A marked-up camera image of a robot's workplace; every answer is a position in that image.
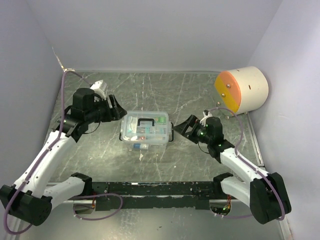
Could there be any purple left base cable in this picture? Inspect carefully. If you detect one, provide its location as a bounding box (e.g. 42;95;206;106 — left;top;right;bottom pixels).
72;192;125;221

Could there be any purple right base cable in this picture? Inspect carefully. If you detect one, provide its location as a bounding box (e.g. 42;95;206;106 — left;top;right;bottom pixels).
214;212;253;220

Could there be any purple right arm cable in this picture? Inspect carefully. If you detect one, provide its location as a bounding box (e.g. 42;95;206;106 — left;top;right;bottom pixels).
207;107;286;221

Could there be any green white medicine box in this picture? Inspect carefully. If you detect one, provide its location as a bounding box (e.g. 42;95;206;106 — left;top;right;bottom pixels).
155;116;167;124

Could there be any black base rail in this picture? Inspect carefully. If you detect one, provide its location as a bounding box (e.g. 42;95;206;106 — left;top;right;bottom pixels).
62;181;242;212

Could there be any cream cylinder orange face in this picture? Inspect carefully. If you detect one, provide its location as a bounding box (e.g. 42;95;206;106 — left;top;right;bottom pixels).
213;66;269;117

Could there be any aluminium frame rail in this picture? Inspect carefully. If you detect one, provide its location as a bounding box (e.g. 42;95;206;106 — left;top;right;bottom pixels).
44;181;227;200

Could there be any clear plastic medicine box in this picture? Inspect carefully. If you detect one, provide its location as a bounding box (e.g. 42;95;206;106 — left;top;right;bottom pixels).
118;121;174;150

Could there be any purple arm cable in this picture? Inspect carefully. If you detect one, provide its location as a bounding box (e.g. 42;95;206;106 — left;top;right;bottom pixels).
4;70;92;235
207;107;286;221

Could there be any clear box lid black handle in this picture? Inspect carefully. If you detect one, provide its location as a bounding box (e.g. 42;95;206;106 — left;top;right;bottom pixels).
122;110;170;137

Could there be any white teal swab packet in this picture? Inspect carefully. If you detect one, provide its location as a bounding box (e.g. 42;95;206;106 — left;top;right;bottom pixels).
127;116;138;134

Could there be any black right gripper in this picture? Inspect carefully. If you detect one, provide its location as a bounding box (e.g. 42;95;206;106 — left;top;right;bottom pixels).
172;114;212;145

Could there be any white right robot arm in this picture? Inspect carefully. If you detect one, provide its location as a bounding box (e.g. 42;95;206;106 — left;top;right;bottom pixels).
173;115;292;224

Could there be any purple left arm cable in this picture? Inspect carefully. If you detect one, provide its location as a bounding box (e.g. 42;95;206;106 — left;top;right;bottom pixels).
4;70;92;235

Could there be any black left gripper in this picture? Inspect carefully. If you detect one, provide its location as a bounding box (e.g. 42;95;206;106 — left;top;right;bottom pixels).
86;94;128;124

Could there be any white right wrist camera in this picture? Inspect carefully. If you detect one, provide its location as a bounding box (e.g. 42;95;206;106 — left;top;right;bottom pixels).
200;110;213;127

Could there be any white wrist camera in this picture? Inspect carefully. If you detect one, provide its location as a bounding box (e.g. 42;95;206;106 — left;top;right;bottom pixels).
200;110;213;127
90;80;107;100

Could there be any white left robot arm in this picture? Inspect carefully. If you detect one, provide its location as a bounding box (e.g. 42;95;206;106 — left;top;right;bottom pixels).
0;88;127;226

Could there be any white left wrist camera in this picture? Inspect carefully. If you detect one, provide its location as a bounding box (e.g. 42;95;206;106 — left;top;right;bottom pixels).
90;80;107;100

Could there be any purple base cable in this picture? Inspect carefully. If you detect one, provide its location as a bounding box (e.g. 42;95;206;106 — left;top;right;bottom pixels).
214;212;253;220
72;192;125;221

